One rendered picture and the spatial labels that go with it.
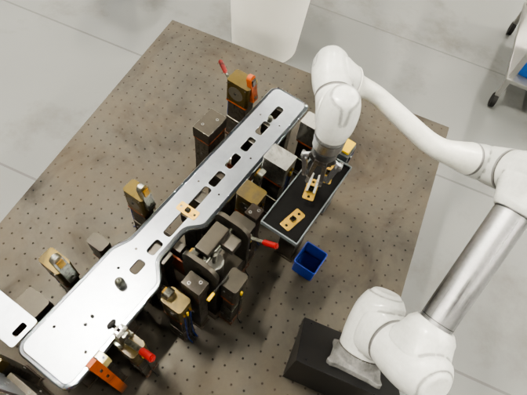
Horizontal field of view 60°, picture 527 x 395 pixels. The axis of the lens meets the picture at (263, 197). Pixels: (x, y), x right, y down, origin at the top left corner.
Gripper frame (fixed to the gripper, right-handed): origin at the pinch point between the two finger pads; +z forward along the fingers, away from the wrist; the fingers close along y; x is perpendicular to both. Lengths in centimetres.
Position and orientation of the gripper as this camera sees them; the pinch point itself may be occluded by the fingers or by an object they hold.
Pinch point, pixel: (313, 183)
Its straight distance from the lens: 147.2
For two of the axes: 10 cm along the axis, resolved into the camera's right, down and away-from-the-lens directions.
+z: -1.0, 5.0, 8.6
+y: -9.4, -3.4, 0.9
